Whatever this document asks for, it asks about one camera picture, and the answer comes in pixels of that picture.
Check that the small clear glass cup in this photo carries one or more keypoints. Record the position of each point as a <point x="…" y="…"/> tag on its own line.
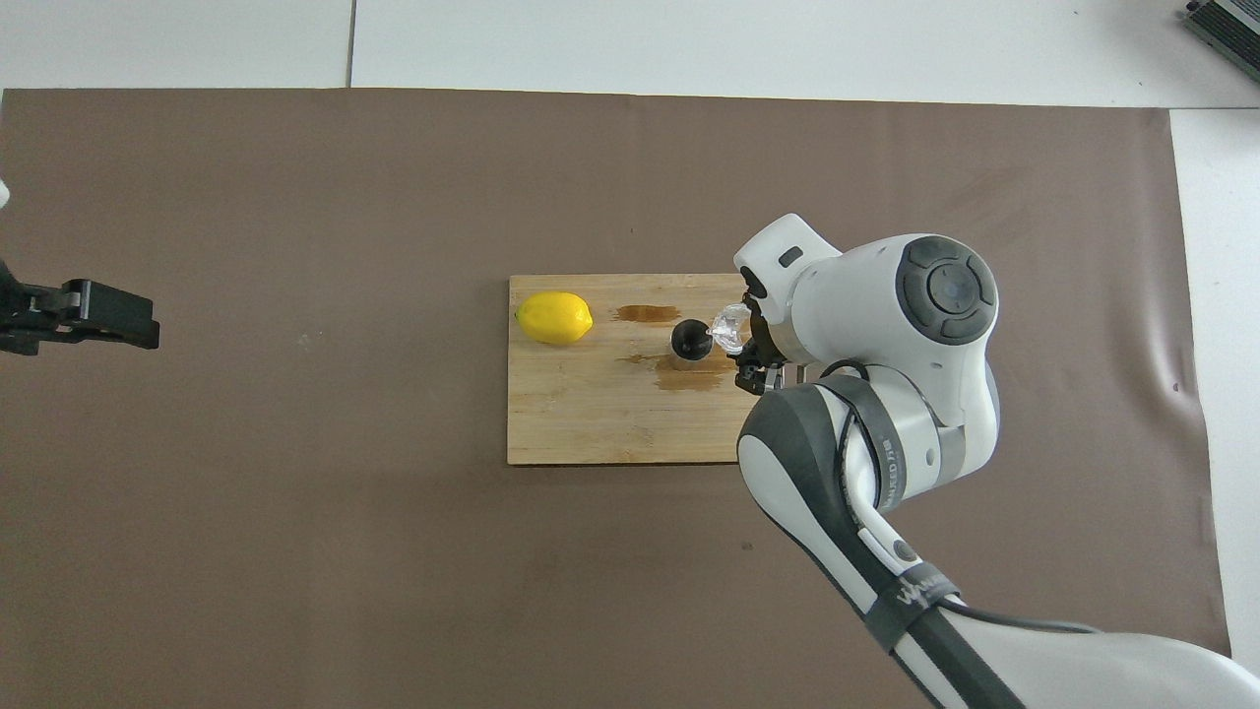
<point x="730" y="327"/>

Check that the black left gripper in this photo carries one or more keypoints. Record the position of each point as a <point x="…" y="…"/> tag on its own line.
<point x="25" y="320"/>

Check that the steel double jigger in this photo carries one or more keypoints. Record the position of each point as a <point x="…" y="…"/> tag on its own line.
<point x="691" y="340"/>

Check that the yellow lemon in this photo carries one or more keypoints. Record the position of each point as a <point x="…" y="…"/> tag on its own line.
<point x="554" y="317"/>

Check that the brown paper table mat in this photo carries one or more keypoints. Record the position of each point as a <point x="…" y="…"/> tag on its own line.
<point x="295" y="542"/>

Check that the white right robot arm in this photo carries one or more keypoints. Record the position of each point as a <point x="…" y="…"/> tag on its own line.
<point x="886" y="315"/>

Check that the wooden cutting board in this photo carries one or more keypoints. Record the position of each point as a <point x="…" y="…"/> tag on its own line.
<point x="591" y="414"/>

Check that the grey ribbed metal device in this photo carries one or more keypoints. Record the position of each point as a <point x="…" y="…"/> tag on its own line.
<point x="1230" y="25"/>

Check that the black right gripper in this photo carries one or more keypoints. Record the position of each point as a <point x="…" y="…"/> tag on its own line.
<point x="764" y="340"/>

